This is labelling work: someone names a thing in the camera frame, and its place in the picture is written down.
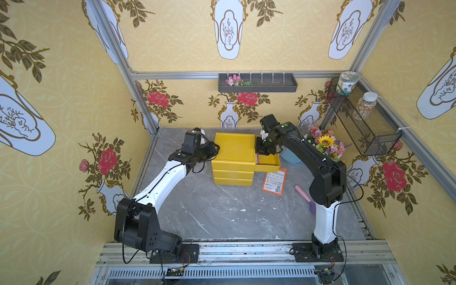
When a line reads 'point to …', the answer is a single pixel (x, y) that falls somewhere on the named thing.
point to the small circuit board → (174, 272)
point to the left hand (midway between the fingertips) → (211, 148)
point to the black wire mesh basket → (374, 132)
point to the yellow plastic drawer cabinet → (235, 163)
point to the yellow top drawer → (270, 163)
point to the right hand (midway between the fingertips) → (259, 148)
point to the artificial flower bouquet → (324, 141)
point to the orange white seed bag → (274, 182)
